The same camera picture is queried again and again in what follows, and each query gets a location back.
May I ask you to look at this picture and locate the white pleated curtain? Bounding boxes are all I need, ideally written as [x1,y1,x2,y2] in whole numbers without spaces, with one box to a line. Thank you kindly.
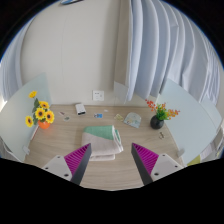
[114,0,224,104]
[0,23,31,101]

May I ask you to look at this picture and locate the orange round vase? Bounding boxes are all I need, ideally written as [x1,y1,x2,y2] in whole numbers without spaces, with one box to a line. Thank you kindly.
[37,119,52,130]

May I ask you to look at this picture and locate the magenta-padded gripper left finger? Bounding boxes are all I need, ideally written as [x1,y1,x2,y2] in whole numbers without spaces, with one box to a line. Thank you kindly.
[42,143,93,186]

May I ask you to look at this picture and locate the beige towel with green trim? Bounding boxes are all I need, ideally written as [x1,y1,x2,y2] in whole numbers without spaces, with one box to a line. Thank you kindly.
[81,124,124,162]

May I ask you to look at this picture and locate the frosted glass desk partition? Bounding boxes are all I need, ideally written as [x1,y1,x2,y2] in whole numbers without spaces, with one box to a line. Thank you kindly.
[156,78,223,166]
[0,72,53,163]

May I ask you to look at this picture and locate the white wall socket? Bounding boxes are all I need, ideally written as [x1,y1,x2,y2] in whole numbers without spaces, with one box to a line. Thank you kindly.
[92,89,105,102]

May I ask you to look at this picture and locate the fan-shaped light blue card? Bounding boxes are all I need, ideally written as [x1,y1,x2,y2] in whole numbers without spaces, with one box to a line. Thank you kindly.
[123,111,142,129]

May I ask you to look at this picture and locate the pale yellow sticker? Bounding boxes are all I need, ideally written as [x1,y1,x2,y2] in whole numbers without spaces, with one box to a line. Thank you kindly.
[113,113,125,122]

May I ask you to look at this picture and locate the orange and green artificial flowers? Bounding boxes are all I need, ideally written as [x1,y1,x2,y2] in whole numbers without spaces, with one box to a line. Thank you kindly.
[144,98,181,122]

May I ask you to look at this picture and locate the grey panel under curtain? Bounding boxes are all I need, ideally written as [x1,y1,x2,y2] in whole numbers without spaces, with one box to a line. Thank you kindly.
[113,80,129,104]

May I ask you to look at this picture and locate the small white power bank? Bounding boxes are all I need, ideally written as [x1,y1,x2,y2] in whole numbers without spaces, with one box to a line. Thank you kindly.
[74,102,87,117]

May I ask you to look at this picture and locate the black round vase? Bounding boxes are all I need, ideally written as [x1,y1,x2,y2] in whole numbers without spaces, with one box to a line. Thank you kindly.
[149,114,165,130]

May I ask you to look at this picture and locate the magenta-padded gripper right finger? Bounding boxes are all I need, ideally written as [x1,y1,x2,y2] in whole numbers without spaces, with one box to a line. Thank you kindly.
[131,143,183,186]

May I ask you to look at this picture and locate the artificial sunflower bouquet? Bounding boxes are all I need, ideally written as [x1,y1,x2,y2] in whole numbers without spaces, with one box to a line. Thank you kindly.
[24,90,56,128]

